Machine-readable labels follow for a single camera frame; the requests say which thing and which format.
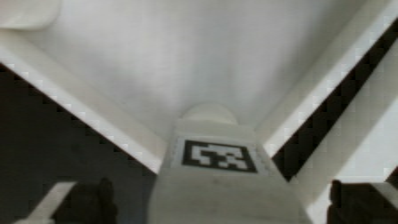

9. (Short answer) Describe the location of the white square table top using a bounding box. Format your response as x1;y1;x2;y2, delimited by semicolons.
0;0;398;169

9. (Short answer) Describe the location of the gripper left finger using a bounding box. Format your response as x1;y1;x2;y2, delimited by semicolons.
15;176;118;224

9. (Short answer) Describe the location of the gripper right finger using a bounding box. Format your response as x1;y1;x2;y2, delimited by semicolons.
327;179;398;224

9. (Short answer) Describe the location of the white table leg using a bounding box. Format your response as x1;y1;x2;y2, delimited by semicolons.
148;103;311;224

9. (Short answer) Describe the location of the white U-shaped obstacle fence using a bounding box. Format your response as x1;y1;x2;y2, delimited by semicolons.
292;41;398;224

